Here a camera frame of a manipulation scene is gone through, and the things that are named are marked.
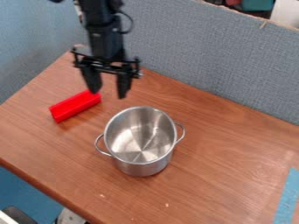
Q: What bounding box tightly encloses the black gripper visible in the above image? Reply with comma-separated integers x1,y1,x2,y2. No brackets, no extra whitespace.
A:
71,26,142,99

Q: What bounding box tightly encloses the red block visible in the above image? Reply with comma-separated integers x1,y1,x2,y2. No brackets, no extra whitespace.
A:
50,90,102,123

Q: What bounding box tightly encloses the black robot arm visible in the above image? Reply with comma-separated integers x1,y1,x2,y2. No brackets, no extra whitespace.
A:
71,0,142,99

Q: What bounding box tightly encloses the metal pot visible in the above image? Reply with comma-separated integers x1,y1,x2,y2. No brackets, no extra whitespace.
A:
94,106,186,177

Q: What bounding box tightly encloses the white round object below table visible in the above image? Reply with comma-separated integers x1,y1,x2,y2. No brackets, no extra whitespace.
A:
55,208,87,224

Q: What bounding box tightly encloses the black object bottom left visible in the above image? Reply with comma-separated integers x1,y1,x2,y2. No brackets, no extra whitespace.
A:
3,206,38,224

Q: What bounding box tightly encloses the blue tape strip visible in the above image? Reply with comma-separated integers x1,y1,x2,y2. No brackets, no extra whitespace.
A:
274,168,299,224

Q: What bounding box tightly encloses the black cable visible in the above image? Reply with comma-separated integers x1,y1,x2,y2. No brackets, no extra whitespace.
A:
115,10,135,35

